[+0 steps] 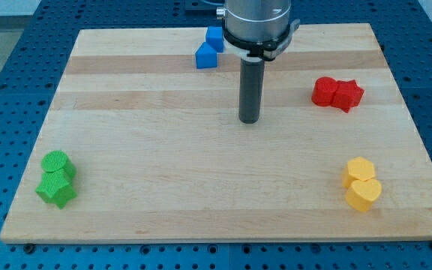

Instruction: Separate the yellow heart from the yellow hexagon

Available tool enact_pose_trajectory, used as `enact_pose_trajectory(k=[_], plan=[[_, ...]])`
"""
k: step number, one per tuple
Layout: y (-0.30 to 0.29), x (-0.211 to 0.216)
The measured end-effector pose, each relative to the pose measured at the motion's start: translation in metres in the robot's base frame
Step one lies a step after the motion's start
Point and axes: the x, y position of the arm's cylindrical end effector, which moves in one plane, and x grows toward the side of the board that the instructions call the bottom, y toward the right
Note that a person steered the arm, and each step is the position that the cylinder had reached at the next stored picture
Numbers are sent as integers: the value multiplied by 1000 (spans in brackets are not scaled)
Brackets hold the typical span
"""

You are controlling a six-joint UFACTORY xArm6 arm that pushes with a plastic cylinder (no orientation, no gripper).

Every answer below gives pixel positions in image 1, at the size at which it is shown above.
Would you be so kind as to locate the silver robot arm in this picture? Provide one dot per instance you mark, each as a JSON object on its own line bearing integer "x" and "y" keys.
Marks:
{"x": 257, "y": 20}

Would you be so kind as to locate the yellow hexagon block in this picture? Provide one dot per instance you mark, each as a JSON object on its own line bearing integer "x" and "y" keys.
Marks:
{"x": 357, "y": 168}

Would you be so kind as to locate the yellow heart block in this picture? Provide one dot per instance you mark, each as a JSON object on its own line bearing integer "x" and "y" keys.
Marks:
{"x": 361, "y": 195}

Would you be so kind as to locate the light wooden board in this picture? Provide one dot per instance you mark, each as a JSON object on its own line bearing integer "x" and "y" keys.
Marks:
{"x": 161, "y": 156}

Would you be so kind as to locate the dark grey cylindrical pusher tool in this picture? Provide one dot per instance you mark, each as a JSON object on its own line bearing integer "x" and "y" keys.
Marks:
{"x": 250, "y": 90}

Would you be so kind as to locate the blue pentagon block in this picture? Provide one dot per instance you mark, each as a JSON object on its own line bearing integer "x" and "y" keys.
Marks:
{"x": 206, "y": 57}

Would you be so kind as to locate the blue cube block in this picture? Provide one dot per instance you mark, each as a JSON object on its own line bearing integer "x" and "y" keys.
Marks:
{"x": 214, "y": 37}

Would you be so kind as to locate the red cylinder block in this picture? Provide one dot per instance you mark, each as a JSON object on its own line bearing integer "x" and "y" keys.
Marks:
{"x": 323, "y": 91}

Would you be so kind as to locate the red star block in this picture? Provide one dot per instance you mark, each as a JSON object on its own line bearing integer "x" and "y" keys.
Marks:
{"x": 348, "y": 95}

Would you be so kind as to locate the green cylinder block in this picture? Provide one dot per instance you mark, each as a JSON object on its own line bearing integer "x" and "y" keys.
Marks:
{"x": 58, "y": 160}

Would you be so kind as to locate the green star block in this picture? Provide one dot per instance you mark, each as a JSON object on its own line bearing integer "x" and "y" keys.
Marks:
{"x": 56, "y": 188}

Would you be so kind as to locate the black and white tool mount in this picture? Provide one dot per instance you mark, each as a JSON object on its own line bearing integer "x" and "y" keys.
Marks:
{"x": 252, "y": 51}

